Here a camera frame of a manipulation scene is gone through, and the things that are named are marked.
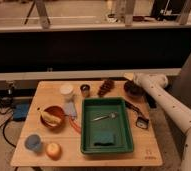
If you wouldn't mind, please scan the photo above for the yellow banana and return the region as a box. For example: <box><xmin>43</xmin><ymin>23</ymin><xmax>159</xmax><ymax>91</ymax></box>
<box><xmin>41</xmin><ymin>111</ymin><xmax>61</xmax><ymax>124</ymax></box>

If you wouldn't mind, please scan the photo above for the grey spatula red handle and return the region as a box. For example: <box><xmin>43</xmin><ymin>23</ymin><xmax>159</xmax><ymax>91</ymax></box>
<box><xmin>64</xmin><ymin>101</ymin><xmax>81</xmax><ymax>133</ymax></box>

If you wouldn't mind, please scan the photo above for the green sponge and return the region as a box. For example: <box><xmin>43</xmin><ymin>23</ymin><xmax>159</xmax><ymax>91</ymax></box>
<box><xmin>93</xmin><ymin>132</ymin><xmax>114</xmax><ymax>146</ymax></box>

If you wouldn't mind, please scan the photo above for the blue box on floor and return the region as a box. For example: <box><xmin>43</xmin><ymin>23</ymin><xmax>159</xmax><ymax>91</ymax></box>
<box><xmin>13</xmin><ymin>103</ymin><xmax>30</xmax><ymax>121</ymax></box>

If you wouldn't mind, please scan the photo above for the silver metal fork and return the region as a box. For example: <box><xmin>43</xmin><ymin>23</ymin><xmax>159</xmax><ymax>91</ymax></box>
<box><xmin>91</xmin><ymin>113</ymin><xmax>118</xmax><ymax>122</ymax></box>

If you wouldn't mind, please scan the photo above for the dark brown bowl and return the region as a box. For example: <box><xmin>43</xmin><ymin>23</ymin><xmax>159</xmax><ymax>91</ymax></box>
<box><xmin>124</xmin><ymin>81</ymin><xmax>144</xmax><ymax>99</ymax></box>

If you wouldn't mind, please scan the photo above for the blue plastic cup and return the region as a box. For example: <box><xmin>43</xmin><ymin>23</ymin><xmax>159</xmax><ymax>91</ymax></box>
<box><xmin>25</xmin><ymin>134</ymin><xmax>42</xmax><ymax>152</ymax></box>

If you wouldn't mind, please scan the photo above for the white plastic cup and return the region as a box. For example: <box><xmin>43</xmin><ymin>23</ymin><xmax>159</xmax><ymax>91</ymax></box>
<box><xmin>60</xmin><ymin>83</ymin><xmax>74</xmax><ymax>100</ymax></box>

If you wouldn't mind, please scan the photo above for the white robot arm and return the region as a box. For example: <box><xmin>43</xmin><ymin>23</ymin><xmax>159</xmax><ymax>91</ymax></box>
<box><xmin>124</xmin><ymin>73</ymin><xmax>191</xmax><ymax>171</ymax></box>

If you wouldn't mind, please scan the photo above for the green plastic tray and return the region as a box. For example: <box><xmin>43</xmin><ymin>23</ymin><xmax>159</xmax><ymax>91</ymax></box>
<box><xmin>80</xmin><ymin>97</ymin><xmax>134</xmax><ymax>155</ymax></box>

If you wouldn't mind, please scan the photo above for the red bowl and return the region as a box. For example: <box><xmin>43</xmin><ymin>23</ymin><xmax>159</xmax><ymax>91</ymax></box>
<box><xmin>40</xmin><ymin>106</ymin><xmax>65</xmax><ymax>129</ymax></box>

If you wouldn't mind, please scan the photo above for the small metal cup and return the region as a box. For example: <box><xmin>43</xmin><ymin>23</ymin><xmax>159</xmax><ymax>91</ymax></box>
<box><xmin>80</xmin><ymin>84</ymin><xmax>90</xmax><ymax>98</ymax></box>

